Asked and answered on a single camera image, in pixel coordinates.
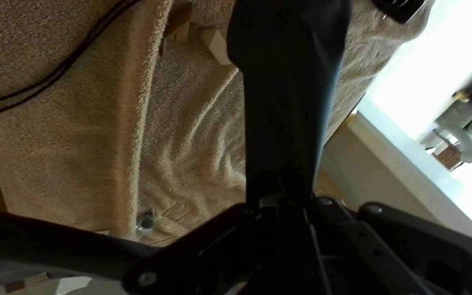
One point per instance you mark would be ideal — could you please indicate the beige towel table cover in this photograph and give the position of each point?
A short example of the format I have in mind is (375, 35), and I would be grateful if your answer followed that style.
(83, 137)

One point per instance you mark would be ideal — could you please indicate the small wooden block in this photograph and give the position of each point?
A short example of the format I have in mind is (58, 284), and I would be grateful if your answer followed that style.
(214, 48)
(180, 25)

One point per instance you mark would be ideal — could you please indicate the grey curved stand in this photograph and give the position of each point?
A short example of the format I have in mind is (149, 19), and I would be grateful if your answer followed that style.
(460, 132)

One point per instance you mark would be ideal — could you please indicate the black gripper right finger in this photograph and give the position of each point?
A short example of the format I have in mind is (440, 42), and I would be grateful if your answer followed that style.
(401, 256)

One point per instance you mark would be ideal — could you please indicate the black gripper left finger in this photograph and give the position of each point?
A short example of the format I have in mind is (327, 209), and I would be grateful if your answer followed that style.
(209, 256)

